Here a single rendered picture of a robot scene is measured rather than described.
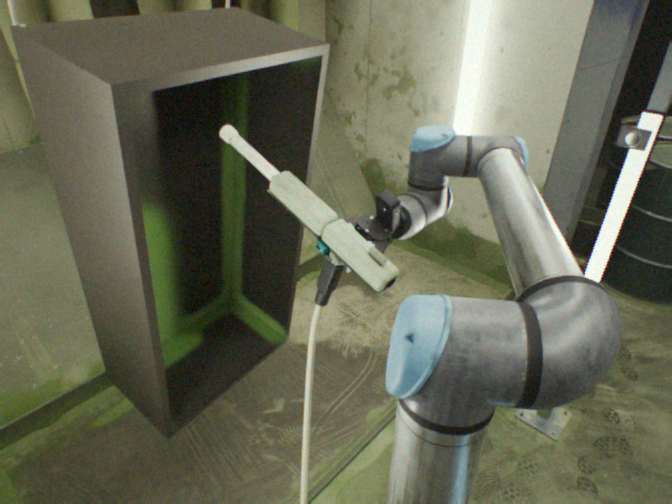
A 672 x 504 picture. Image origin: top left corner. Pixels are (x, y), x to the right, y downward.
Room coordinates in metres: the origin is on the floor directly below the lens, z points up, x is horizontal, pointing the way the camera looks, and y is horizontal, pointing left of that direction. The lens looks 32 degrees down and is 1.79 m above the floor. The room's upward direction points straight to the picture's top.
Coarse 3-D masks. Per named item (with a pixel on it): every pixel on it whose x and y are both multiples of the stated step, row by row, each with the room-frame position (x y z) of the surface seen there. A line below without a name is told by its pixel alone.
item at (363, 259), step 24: (240, 144) 0.89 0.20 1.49; (264, 168) 0.84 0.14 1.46; (288, 192) 0.77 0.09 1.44; (312, 192) 0.78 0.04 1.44; (312, 216) 0.72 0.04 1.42; (336, 216) 0.73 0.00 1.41; (336, 240) 0.68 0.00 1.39; (360, 240) 0.68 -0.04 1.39; (360, 264) 0.64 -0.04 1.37; (384, 264) 0.63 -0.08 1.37; (384, 288) 0.61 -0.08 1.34
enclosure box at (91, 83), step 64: (64, 64) 0.88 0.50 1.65; (128, 64) 0.89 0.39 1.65; (192, 64) 0.95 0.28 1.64; (256, 64) 1.06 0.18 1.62; (320, 64) 1.28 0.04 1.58; (64, 128) 0.93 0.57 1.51; (128, 128) 0.81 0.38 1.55; (192, 128) 1.38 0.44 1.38; (256, 128) 1.45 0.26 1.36; (64, 192) 1.01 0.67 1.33; (128, 192) 0.82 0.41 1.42; (192, 192) 1.40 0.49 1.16; (256, 192) 1.47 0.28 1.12; (128, 256) 0.87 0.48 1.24; (192, 256) 1.42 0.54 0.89; (256, 256) 1.50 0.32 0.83; (128, 320) 0.94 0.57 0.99; (192, 320) 1.45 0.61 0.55; (256, 320) 1.51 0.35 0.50; (128, 384) 1.04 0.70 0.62; (192, 384) 1.16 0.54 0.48
